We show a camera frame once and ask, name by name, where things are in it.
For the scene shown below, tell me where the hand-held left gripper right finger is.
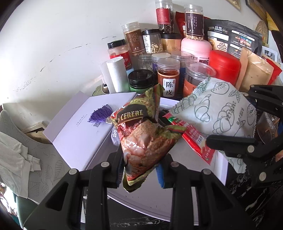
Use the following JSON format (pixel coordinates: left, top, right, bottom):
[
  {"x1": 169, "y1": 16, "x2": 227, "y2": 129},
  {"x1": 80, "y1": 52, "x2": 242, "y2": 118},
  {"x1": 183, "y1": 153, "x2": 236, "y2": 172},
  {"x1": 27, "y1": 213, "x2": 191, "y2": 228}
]
[{"x1": 155, "y1": 154, "x2": 250, "y2": 230}]

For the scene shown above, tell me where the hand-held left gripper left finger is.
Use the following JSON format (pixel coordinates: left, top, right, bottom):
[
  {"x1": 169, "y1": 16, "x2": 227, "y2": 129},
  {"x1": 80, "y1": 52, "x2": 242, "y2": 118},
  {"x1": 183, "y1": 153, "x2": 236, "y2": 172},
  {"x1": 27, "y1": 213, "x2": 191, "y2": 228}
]
[{"x1": 23, "y1": 151, "x2": 124, "y2": 230}]

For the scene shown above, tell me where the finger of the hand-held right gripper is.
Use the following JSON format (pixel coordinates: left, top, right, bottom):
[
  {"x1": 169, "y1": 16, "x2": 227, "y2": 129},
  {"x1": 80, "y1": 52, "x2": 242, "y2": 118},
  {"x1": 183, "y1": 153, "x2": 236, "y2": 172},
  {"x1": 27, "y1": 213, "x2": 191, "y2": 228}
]
[
  {"x1": 244, "y1": 85, "x2": 283, "y2": 116},
  {"x1": 206, "y1": 133, "x2": 283, "y2": 189}
]

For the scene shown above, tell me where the red snack packet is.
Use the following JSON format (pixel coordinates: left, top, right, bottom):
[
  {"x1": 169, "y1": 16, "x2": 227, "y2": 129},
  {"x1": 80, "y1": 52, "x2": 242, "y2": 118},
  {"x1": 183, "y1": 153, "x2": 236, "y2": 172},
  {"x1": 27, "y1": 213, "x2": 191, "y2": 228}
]
[{"x1": 163, "y1": 111, "x2": 216, "y2": 166}]

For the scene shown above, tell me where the white bread-print snack packet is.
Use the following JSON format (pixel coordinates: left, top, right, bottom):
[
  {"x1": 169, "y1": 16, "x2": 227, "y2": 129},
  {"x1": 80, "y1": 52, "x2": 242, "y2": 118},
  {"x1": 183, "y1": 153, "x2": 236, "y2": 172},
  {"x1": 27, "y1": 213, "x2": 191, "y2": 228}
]
[{"x1": 169, "y1": 76, "x2": 258, "y2": 174}]

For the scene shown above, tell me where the brown cereal packet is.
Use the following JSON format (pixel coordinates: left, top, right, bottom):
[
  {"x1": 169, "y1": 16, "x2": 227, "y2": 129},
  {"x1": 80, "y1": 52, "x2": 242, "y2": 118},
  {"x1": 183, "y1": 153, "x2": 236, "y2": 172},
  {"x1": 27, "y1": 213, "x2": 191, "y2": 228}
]
[{"x1": 110, "y1": 83, "x2": 187, "y2": 192}]

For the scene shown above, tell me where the white gift box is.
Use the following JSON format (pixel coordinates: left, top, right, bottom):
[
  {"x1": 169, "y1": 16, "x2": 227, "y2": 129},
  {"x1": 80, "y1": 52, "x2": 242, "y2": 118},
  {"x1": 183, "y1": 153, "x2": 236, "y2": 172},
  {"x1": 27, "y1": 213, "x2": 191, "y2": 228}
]
[{"x1": 42, "y1": 90, "x2": 228, "y2": 225}]

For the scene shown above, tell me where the purple tassel sachet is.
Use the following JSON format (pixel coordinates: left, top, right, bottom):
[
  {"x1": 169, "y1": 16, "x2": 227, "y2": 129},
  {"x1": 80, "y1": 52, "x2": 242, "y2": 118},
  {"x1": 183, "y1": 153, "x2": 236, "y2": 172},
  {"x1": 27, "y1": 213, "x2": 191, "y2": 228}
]
[{"x1": 88, "y1": 104, "x2": 122, "y2": 146}]

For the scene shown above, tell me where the clear plastic bag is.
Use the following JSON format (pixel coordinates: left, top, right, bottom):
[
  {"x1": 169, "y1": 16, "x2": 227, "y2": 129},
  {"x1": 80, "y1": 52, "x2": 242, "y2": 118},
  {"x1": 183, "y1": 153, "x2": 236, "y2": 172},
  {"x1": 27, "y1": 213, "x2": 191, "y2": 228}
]
[{"x1": 257, "y1": 112, "x2": 281, "y2": 145}]

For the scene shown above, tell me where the kraft paper pouch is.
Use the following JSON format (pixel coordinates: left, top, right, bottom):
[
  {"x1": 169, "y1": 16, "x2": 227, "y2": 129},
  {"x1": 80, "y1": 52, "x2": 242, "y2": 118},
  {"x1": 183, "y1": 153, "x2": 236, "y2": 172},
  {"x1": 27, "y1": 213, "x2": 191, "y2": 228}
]
[{"x1": 235, "y1": 47, "x2": 275, "y2": 92}]

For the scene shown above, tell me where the black and white photo card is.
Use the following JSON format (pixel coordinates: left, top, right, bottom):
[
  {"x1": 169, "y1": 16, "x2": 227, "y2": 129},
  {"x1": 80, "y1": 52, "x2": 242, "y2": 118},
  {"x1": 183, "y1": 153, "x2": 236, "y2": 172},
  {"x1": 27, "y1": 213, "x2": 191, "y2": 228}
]
[{"x1": 261, "y1": 46, "x2": 279, "y2": 61}]

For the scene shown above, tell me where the red canister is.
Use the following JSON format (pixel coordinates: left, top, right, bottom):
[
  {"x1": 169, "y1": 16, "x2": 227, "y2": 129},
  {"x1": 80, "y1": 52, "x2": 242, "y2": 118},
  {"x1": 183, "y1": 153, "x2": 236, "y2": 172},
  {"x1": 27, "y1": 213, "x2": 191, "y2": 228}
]
[{"x1": 209, "y1": 50, "x2": 241, "y2": 86}]

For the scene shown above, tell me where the woven straw fan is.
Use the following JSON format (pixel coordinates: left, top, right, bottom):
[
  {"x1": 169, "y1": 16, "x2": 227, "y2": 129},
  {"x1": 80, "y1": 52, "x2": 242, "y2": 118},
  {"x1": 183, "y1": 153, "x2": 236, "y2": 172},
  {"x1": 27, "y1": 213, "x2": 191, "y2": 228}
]
[{"x1": 256, "y1": 20, "x2": 269, "y2": 44}]

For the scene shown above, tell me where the grey leaf-pattern chair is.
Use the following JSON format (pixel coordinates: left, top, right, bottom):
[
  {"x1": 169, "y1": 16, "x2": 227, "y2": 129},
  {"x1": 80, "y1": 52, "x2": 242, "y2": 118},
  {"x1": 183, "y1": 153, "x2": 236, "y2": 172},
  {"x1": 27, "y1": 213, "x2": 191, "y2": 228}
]
[{"x1": 0, "y1": 109, "x2": 74, "y2": 204}]

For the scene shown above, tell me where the black oat bag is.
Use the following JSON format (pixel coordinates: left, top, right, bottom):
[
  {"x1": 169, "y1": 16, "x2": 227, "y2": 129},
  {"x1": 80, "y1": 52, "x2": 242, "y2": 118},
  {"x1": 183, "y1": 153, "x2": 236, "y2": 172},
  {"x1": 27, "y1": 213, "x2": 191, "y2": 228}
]
[{"x1": 204, "y1": 19, "x2": 264, "y2": 59}]

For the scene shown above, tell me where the wide jar orange label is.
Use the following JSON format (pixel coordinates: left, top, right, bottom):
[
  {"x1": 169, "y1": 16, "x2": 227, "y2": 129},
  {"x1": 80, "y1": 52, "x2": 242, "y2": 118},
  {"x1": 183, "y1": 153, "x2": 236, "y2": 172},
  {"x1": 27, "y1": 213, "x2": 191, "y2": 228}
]
[{"x1": 183, "y1": 63, "x2": 217, "y2": 98}]

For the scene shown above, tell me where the yellow bag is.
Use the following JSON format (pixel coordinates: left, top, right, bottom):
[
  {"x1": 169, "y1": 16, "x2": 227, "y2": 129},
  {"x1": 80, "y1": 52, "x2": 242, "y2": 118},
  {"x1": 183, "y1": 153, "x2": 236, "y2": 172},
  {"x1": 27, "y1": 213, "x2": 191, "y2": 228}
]
[{"x1": 266, "y1": 12, "x2": 280, "y2": 31}]

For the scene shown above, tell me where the small olive green object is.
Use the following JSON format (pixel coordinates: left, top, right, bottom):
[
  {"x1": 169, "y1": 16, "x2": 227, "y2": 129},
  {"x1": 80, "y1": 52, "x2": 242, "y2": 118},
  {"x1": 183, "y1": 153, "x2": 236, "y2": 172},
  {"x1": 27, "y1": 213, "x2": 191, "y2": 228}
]
[{"x1": 92, "y1": 85, "x2": 111, "y2": 96}]

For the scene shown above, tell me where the pink canister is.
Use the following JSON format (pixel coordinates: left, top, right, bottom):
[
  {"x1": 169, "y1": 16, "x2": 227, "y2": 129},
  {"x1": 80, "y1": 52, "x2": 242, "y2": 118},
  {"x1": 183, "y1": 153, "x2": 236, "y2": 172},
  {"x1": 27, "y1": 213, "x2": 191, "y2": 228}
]
[{"x1": 181, "y1": 37, "x2": 213, "y2": 65}]

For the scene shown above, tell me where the orange powder jar white label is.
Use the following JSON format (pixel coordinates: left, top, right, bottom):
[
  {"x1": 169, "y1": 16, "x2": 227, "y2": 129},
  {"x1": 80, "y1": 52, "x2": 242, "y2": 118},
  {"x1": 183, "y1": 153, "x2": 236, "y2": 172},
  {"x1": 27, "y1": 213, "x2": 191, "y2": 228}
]
[{"x1": 157, "y1": 58, "x2": 181, "y2": 99}]

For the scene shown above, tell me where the large framed picture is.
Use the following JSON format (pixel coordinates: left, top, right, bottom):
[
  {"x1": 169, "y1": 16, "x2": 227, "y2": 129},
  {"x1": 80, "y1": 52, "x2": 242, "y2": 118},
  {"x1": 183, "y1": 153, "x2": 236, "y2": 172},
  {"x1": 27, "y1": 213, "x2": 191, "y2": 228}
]
[{"x1": 245, "y1": 0, "x2": 269, "y2": 23}]

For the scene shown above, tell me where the dark green jar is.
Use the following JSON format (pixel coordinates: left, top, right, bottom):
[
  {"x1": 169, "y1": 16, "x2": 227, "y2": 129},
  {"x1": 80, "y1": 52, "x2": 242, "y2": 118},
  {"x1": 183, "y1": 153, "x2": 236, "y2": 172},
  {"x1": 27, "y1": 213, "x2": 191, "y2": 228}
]
[{"x1": 128, "y1": 69, "x2": 155, "y2": 92}]

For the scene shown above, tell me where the small clear jar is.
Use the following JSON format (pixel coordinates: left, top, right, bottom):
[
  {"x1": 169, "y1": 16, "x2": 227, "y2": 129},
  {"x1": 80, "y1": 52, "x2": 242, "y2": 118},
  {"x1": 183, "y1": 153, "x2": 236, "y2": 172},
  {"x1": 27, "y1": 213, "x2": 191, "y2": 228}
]
[
  {"x1": 138, "y1": 54, "x2": 153, "y2": 71},
  {"x1": 151, "y1": 53, "x2": 172, "y2": 67},
  {"x1": 171, "y1": 52, "x2": 191, "y2": 73}
]

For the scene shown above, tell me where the white paper roll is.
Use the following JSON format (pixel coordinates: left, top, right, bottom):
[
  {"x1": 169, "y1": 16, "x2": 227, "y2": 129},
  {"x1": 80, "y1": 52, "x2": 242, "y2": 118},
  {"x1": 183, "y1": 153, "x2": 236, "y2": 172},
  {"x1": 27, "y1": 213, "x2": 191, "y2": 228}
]
[{"x1": 100, "y1": 56, "x2": 131, "y2": 93}]

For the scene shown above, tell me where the dark green armchair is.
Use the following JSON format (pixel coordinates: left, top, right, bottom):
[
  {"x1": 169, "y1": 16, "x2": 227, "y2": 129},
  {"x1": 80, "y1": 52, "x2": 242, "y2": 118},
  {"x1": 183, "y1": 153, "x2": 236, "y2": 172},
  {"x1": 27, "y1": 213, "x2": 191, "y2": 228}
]
[{"x1": 13, "y1": 194, "x2": 38, "y2": 230}]

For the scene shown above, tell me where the light grey garment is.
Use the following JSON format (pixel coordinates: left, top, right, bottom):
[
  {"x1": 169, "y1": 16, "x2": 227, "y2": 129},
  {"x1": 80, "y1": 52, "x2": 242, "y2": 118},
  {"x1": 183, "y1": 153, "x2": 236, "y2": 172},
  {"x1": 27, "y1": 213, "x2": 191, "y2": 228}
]
[{"x1": 0, "y1": 131, "x2": 41, "y2": 199}]

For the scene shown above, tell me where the tall jar of beans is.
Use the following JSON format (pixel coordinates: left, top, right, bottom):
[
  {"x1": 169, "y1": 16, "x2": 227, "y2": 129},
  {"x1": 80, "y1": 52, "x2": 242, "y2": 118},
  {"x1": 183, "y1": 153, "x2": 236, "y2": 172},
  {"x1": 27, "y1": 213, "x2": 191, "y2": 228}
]
[{"x1": 184, "y1": 4, "x2": 204, "y2": 41}]

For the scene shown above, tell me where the black lid tan jar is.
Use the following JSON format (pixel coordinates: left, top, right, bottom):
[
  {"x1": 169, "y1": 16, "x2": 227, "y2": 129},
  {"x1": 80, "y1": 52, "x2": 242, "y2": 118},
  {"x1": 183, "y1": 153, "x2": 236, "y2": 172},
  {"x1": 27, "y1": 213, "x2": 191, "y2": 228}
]
[{"x1": 160, "y1": 33, "x2": 183, "y2": 54}]

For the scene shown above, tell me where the dark red bag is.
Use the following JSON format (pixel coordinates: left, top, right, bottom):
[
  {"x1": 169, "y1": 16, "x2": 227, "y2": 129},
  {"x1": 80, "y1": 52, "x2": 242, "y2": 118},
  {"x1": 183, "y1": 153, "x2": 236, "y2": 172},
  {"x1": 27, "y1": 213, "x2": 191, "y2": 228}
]
[{"x1": 175, "y1": 11, "x2": 209, "y2": 38}]

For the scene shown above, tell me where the black lid red spice jar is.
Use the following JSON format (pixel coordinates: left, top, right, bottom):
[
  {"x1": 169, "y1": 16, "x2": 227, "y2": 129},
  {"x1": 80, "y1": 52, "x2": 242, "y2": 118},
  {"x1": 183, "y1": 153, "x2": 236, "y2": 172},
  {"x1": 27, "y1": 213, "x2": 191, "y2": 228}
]
[{"x1": 107, "y1": 39, "x2": 131, "y2": 69}]

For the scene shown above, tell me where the black lid dried slices jar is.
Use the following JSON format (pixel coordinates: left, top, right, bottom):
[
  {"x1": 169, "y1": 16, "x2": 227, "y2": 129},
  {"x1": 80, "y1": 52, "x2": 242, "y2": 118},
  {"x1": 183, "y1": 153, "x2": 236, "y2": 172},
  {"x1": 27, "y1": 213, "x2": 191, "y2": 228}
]
[{"x1": 142, "y1": 28, "x2": 164, "y2": 54}]

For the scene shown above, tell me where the brown label clear jar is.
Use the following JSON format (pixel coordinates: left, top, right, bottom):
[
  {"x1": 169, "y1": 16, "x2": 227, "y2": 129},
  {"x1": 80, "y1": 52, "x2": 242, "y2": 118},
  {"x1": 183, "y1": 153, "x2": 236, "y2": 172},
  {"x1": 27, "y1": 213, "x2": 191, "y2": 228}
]
[{"x1": 121, "y1": 22, "x2": 145, "y2": 57}]

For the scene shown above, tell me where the tall jar of dried flowers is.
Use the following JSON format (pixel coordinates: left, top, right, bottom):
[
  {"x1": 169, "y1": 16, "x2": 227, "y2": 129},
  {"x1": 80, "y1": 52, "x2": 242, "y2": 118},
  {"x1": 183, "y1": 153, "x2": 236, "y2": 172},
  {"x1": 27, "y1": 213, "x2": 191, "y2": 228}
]
[{"x1": 154, "y1": 0, "x2": 175, "y2": 34}]

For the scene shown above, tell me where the wooden picture frame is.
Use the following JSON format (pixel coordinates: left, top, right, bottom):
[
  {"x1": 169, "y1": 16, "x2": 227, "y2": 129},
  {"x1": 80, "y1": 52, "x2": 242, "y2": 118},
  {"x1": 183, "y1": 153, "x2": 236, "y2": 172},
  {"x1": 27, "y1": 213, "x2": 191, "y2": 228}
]
[{"x1": 22, "y1": 120, "x2": 53, "y2": 144}]

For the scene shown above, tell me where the beige wall intercom panel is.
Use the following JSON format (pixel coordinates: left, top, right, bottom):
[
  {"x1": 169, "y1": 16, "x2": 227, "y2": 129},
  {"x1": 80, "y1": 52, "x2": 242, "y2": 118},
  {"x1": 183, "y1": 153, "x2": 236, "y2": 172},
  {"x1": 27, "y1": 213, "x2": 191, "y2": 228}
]
[{"x1": 225, "y1": 0, "x2": 241, "y2": 10}]

